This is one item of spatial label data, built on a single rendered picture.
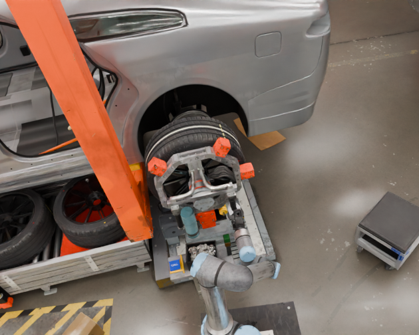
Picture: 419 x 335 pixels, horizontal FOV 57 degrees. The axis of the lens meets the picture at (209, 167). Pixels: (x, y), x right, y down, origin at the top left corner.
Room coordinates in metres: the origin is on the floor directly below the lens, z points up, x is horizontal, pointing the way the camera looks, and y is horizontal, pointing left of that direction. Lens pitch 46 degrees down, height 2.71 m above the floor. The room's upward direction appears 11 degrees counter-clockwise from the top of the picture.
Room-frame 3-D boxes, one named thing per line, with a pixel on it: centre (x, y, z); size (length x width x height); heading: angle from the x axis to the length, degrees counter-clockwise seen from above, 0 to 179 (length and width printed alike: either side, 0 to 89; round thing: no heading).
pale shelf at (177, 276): (1.35, 0.18, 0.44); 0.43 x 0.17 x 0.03; 93
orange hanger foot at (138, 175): (1.97, 0.57, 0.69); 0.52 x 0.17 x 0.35; 3
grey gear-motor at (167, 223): (1.92, 0.37, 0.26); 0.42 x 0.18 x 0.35; 3
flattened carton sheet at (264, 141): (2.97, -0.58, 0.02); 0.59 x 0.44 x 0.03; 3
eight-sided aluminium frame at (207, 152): (1.67, 0.08, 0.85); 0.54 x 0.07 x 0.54; 93
